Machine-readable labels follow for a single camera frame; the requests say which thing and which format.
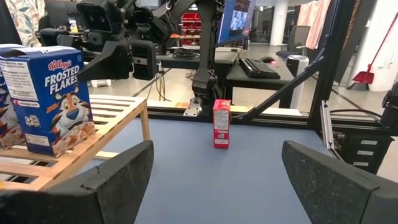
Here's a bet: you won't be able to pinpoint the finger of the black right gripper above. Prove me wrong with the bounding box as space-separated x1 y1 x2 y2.
77 40 133 82

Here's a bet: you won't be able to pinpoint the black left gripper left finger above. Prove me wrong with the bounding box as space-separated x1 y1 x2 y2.
0 140 155 224

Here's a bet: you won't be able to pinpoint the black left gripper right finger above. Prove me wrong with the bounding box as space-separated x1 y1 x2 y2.
282 140 398 224

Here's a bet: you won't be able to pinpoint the blue Frosted Flakes cereal box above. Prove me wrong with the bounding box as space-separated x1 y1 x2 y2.
0 43 27 150
0 45 96 158

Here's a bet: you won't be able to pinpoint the red Froot Loops cereal box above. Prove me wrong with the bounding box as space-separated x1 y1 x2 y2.
212 99 232 149

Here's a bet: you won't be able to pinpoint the wooden slatted shelf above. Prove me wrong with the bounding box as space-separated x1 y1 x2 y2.
0 94 150 191

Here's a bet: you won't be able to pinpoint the white step stool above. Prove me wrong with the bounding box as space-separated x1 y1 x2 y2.
91 79 112 88

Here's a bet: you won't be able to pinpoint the black drawer unit white labels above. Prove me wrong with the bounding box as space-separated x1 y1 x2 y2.
331 129 394 175

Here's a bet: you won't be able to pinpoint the red bin rack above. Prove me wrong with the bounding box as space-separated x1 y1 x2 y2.
181 12 203 40

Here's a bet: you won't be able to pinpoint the black office chair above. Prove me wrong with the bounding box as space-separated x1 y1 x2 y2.
37 26 85 52

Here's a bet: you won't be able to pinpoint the dark grey desk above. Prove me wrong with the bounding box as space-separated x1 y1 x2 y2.
157 51 239 94

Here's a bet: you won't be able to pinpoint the black keyboard desk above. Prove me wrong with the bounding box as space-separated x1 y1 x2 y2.
225 60 301 110

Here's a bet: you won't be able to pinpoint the leaf-patterned cloth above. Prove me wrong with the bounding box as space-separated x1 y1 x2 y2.
4 0 47 48

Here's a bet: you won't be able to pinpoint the computer monitor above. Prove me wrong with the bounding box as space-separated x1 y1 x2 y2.
216 0 256 45

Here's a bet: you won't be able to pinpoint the black keyboard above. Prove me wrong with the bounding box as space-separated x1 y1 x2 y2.
238 57 281 80

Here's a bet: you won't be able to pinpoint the blue-grey table mat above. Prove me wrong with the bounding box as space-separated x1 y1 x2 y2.
76 118 343 224

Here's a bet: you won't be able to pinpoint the white cylindrical bin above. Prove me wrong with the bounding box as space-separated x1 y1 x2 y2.
285 55 310 110

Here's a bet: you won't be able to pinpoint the grey office chair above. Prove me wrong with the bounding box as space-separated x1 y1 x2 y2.
275 24 312 60

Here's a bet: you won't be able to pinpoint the pink hanging cloth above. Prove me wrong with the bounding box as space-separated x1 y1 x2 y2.
297 0 331 50

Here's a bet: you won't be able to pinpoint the black cable coil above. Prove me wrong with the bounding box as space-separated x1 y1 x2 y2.
172 47 200 60

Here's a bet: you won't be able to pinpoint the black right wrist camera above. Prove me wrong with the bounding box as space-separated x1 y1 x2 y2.
76 1 113 34

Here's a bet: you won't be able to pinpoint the silver mounting bracket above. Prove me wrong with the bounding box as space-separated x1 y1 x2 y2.
183 97 203 118

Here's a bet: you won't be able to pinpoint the black aluminium table frame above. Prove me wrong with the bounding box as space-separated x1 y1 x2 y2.
146 0 386 151

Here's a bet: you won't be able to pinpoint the red long-handled dustpan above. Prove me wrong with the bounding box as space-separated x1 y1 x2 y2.
346 12 398 91

